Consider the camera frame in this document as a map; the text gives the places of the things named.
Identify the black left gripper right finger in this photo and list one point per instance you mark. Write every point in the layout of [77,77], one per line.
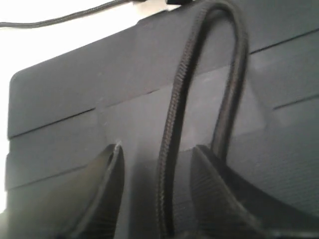
[229,207]

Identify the black plastic carry case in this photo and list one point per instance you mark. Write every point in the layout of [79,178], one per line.
[240,77]

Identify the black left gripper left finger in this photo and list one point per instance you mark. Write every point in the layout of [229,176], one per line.
[81,204]

